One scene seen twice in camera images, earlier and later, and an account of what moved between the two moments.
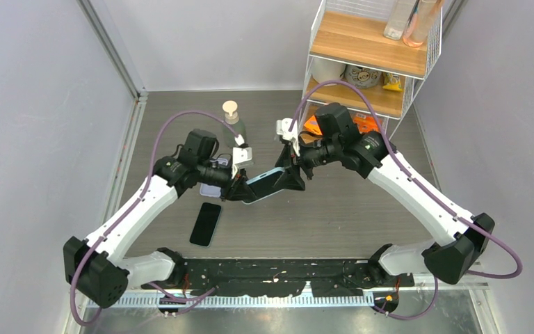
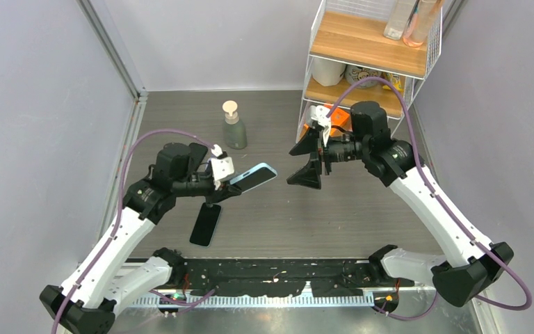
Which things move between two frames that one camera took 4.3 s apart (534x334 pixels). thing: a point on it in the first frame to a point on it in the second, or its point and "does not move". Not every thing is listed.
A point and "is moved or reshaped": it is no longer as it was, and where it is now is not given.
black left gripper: [238, 190] to [224, 191]
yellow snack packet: [392, 82] does not move
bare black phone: [206, 224] does not move
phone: [263, 185] is moved or reshaped
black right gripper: [291, 178] to [309, 175]
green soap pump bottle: [232, 120] does not move
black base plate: [285, 277] does not move
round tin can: [362, 78] does not move
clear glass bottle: [398, 14] does not move
